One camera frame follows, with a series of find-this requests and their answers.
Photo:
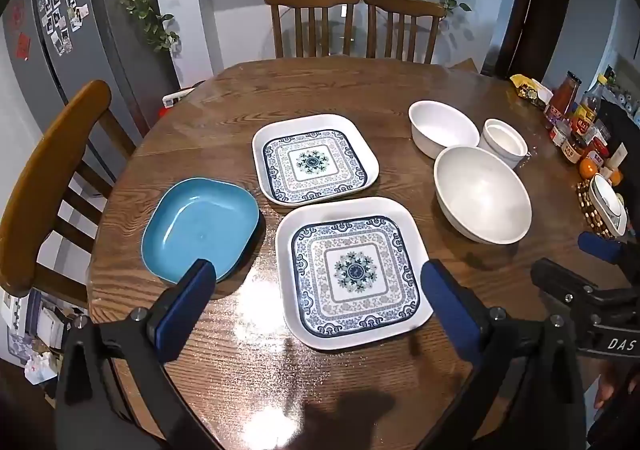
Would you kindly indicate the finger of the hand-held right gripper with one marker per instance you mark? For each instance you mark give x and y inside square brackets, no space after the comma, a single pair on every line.
[560,277]
[600,247]

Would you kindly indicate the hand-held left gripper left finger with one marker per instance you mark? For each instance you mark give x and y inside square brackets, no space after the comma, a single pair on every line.
[187,310]

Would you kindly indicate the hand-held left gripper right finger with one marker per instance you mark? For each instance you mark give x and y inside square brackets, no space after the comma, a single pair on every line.
[450,310]

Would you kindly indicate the blue square plate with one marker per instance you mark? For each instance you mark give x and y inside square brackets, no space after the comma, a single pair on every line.
[200,225]

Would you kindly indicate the patterned white square plate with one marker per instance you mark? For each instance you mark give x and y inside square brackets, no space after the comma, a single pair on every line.
[355,270]
[315,160]

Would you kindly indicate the large white bowl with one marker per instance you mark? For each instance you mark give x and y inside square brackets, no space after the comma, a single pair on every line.
[480,195]

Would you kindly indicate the small white ribbed bowl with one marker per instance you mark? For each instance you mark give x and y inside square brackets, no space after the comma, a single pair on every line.
[502,137]

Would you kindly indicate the medium white bowl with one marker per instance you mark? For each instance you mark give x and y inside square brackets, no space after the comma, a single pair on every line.
[440,125]

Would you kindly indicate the person's right hand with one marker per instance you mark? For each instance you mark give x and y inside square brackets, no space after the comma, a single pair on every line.
[607,387]

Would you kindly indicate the orange fruit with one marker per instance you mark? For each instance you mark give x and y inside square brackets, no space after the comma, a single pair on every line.
[615,177]
[588,168]

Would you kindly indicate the white tube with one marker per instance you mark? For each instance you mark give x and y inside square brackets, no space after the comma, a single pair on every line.
[617,155]

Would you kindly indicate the brown sauce jar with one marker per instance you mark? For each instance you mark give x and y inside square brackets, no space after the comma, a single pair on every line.
[572,150]

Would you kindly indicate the black cloth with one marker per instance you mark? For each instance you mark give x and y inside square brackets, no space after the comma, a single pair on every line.
[622,130]

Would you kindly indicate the white-lidded small jar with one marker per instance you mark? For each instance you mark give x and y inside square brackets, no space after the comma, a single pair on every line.
[560,132]

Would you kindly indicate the yellow-capped oil bottle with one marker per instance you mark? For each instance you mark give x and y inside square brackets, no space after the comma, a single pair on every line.
[590,105]

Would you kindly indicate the red sauce bottle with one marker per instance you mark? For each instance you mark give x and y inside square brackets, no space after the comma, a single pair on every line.
[562,100]

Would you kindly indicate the row of small kitchen jars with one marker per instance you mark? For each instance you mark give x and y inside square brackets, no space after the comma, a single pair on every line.
[625,95]

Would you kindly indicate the pile of paper clutter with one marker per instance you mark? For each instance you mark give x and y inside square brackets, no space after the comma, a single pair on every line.
[35,345]

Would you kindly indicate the yellow snack packet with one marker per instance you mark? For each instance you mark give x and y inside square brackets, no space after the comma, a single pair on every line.
[530,87]

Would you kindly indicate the dark wooden door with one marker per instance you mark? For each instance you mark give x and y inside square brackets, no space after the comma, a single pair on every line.
[535,15]

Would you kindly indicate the grey refrigerator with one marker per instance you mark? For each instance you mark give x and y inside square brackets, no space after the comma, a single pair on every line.
[100,55]

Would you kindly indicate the red paper decoration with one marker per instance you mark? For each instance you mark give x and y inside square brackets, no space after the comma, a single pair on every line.
[23,46]

